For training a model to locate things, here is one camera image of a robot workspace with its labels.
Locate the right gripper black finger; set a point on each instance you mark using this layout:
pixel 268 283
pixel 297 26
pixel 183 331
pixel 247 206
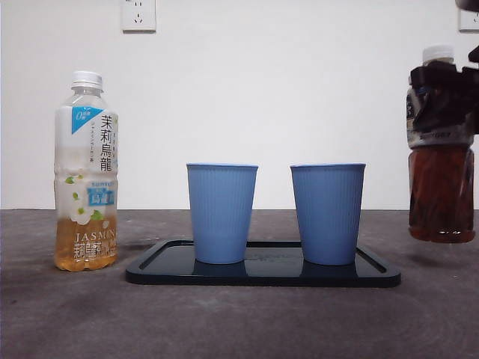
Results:
pixel 453 108

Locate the dark oolong tea bottle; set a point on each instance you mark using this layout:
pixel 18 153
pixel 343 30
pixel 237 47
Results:
pixel 439 194

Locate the pale jasmine tea bottle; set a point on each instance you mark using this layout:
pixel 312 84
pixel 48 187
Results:
pixel 86 149

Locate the blue ribbed plastic cup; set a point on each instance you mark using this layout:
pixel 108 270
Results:
pixel 221 213
pixel 327 213

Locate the dark rectangular serving tray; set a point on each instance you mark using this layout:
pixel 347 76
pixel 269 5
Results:
pixel 262 278

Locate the white wall power socket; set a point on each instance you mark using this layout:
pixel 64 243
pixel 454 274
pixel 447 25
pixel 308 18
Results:
pixel 469 18
pixel 138 15

